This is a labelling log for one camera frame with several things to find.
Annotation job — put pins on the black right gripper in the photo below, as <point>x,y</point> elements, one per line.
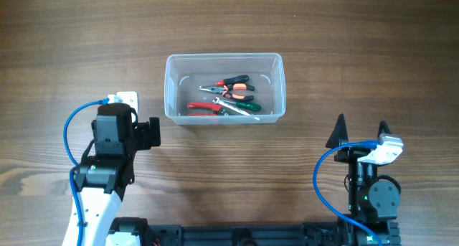
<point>353,154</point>

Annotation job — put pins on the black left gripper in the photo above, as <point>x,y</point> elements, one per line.
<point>117,110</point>

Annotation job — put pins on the red handled cutter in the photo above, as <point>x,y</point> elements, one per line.
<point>212,109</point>

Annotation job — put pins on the orange black needle-nose pliers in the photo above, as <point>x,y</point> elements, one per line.
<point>227,91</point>

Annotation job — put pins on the clear plastic container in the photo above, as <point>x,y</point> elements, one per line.
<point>186,72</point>

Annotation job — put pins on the green handled screwdriver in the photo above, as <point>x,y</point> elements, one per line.
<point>245,105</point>

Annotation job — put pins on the red black screwdriver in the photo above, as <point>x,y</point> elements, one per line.
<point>233,80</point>

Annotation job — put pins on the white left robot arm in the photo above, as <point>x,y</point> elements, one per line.
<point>99,181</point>

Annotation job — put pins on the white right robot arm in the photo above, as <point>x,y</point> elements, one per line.
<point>373,197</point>

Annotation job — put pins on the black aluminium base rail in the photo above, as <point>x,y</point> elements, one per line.
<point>315,233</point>

